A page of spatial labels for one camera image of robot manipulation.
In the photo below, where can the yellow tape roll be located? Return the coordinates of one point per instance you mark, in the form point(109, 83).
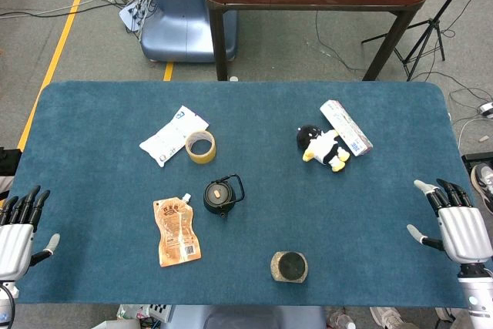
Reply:
point(200, 159)

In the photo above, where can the clear water bottle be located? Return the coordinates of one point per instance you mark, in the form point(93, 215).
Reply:
point(341, 319)

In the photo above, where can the white floor adapter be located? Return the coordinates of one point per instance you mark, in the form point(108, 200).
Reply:
point(487, 109)

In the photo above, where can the white power strip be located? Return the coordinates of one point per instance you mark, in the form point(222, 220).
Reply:
point(131, 15)

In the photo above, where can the white plastic packet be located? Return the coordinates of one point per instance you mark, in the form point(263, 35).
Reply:
point(167, 138)

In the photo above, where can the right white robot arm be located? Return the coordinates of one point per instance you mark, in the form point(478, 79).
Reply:
point(479, 298)

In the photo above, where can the white purple carton box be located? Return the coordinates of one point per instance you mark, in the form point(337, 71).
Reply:
point(346, 126)

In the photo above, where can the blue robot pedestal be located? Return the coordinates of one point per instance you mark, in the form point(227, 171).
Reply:
point(177, 17)

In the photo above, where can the beige sneaker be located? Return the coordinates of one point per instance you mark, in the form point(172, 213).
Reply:
point(389, 319)

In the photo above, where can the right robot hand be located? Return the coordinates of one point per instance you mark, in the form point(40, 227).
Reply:
point(466, 232)

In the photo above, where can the blue felt table mat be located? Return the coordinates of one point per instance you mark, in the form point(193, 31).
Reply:
point(269, 198)

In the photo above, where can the blue grey robot torso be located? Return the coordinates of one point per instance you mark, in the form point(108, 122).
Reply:
point(246, 317)

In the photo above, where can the black box beside table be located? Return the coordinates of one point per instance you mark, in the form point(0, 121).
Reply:
point(7, 161)

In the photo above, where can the small black teapot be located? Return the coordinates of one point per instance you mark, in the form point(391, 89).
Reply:
point(215, 202)

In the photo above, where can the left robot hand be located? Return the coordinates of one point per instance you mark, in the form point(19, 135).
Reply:
point(15, 240)

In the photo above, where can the black flat case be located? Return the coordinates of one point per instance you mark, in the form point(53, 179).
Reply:
point(477, 159)

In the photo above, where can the checkerboard calibration card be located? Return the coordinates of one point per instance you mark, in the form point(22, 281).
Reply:
point(159, 311)

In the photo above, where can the black tripod stand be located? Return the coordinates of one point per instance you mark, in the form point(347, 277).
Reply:
point(430, 26)

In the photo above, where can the orange spout pouch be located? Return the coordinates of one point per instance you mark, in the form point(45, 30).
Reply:
point(177, 229)

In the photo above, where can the penguin plush toy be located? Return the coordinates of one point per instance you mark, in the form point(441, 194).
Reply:
point(321, 146)

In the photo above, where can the grey sneaker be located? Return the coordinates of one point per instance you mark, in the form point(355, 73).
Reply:
point(484, 184)

